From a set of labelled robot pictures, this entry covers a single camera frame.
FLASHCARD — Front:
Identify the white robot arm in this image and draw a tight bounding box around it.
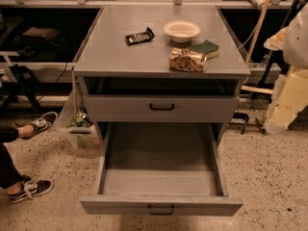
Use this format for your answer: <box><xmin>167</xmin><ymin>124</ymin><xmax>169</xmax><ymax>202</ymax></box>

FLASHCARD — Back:
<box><xmin>263</xmin><ymin>4</ymin><xmax>308</xmax><ymax>134</ymax></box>

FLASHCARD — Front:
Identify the grey drawer cabinet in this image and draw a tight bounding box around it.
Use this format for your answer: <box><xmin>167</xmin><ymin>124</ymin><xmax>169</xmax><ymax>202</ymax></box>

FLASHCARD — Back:
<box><xmin>74</xmin><ymin>4</ymin><xmax>249</xmax><ymax>141</ymax></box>

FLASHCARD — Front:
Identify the closed grey top drawer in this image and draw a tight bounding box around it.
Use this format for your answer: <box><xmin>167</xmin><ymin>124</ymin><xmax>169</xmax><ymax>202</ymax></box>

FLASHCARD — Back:
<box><xmin>84</xmin><ymin>94</ymin><xmax>240</xmax><ymax>123</ymax></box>

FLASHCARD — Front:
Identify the open grey middle drawer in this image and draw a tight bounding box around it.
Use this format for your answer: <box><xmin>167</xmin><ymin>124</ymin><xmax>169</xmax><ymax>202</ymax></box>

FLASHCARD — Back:
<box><xmin>80</xmin><ymin>123</ymin><xmax>243</xmax><ymax>217</ymax></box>

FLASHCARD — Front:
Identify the clear plastic bin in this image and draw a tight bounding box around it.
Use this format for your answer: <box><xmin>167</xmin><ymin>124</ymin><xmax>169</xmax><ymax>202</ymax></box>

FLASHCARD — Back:
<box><xmin>56</xmin><ymin>90</ymin><xmax>99</xmax><ymax>147</ymax></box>

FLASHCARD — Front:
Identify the green yellow sponge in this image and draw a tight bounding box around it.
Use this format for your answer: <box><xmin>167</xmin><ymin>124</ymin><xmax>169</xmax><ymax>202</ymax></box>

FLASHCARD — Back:
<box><xmin>190</xmin><ymin>40</ymin><xmax>219</xmax><ymax>59</ymax></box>

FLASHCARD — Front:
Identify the white bowl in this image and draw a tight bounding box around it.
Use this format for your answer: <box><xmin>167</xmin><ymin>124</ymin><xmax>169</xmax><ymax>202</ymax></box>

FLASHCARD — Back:
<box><xmin>164</xmin><ymin>20</ymin><xmax>200</xmax><ymax>43</ymax></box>

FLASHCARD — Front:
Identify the black sneaker upper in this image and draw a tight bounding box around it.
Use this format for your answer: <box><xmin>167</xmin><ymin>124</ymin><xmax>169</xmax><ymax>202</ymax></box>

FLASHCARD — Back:
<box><xmin>17</xmin><ymin>112</ymin><xmax>58</xmax><ymax>140</ymax></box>

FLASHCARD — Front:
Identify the black sneaker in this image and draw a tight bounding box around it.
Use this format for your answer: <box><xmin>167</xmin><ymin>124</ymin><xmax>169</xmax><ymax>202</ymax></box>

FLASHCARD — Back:
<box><xmin>17</xmin><ymin>112</ymin><xmax>58</xmax><ymax>140</ymax></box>
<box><xmin>7</xmin><ymin>180</ymin><xmax>53</xmax><ymax>202</ymax></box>

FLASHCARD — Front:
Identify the black sneaker lower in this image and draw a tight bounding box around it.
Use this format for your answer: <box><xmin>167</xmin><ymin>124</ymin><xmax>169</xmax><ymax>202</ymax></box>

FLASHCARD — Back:
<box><xmin>7</xmin><ymin>180</ymin><xmax>53</xmax><ymax>202</ymax></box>

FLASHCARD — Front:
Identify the person's black trouser leg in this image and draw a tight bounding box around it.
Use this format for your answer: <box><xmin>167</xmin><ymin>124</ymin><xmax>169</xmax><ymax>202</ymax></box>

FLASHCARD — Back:
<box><xmin>0</xmin><ymin>126</ymin><xmax>21</xmax><ymax>189</ymax></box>

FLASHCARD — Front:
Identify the wooden stick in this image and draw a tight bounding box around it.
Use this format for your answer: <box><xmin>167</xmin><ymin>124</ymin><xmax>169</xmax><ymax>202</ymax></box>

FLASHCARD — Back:
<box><xmin>245</xmin><ymin>0</ymin><xmax>270</xmax><ymax>64</ymax></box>

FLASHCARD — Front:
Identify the black drawer handle upper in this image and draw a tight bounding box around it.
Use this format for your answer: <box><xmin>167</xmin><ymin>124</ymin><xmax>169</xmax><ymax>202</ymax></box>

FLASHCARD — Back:
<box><xmin>149</xmin><ymin>103</ymin><xmax>175</xmax><ymax>112</ymax></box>

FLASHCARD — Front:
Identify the black drawer handle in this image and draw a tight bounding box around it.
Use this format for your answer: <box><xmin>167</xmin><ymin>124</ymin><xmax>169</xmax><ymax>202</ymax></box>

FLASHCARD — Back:
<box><xmin>149</xmin><ymin>103</ymin><xmax>175</xmax><ymax>112</ymax></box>
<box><xmin>147</xmin><ymin>205</ymin><xmax>174</xmax><ymax>216</ymax></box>

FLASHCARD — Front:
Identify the black drawer handle lower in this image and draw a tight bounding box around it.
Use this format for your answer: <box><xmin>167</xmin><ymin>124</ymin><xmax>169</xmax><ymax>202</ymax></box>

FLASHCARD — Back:
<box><xmin>147</xmin><ymin>205</ymin><xmax>174</xmax><ymax>216</ymax></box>

